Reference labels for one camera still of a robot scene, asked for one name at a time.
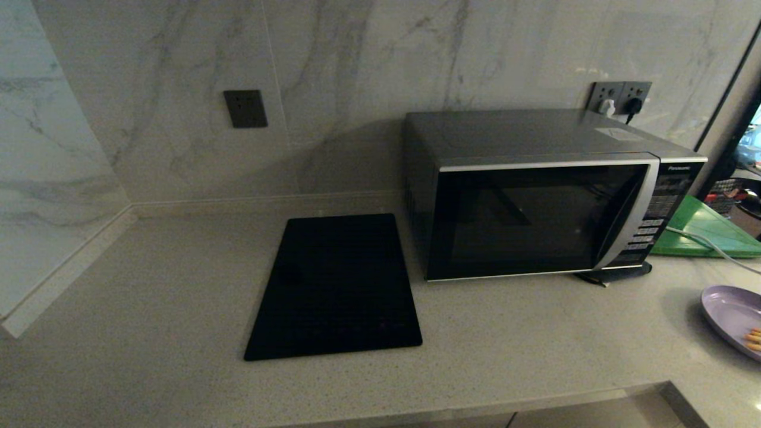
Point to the black glass microwave door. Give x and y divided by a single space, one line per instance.
523 220

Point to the silver black microwave oven body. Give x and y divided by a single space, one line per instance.
523 134

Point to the purple plate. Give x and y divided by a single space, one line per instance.
728 312

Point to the black induction cooktop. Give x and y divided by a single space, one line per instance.
339 285

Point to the white power plug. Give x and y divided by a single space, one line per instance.
606 107

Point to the black power plug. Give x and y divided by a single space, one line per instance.
634 106

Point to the green cutting board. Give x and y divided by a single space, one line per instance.
707 229

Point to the dark single wall socket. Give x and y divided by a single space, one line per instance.
245 109

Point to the grey wall socket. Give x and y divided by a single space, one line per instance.
603 90
639 89

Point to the black partition frame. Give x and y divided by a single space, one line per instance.
713 178

